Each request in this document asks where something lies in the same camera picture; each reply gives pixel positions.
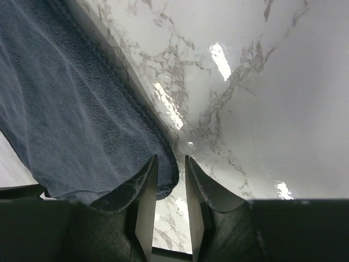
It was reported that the dark blue towel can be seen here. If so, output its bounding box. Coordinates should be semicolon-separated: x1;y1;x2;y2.
1;1;179;204

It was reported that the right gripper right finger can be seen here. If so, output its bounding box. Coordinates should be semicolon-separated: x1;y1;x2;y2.
185;156;245;261

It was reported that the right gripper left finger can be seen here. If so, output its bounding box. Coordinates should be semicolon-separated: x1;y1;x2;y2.
91;155;158;261

